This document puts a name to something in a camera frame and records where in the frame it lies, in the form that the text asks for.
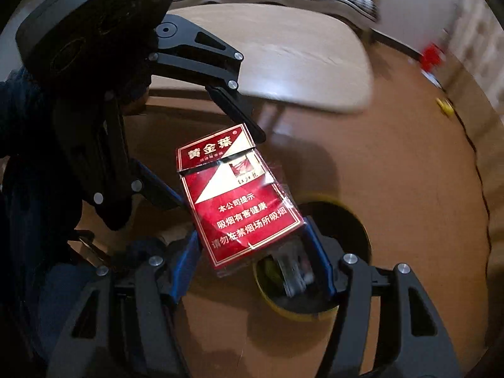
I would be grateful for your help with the wooden table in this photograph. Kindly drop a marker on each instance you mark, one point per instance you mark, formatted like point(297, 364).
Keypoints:
point(295, 55)

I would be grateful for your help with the beige patterned curtain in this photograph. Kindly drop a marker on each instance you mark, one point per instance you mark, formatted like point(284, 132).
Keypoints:
point(476, 35)

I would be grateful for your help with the red plastic bag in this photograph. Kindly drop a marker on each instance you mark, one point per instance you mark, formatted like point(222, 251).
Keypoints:
point(431, 57)

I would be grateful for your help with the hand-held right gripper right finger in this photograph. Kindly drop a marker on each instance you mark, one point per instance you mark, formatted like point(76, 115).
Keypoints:
point(321, 256)

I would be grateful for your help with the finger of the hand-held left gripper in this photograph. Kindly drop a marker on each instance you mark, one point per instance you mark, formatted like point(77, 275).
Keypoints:
point(157, 193)
point(204, 63)

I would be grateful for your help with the white paper sheet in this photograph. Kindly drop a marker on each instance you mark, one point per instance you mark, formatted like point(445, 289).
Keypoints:
point(431, 78)

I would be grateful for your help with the black trash bin yellow rim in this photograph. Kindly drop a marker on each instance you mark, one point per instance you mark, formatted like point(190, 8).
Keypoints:
point(338, 224)

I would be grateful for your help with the yellow toy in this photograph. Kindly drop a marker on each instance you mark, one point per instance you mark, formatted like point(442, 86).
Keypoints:
point(445, 106)

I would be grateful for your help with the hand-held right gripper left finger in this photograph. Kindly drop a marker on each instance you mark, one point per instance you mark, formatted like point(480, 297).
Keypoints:
point(185, 267)

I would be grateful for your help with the red cigarette box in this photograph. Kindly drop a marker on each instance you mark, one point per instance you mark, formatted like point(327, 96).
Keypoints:
point(236, 212)

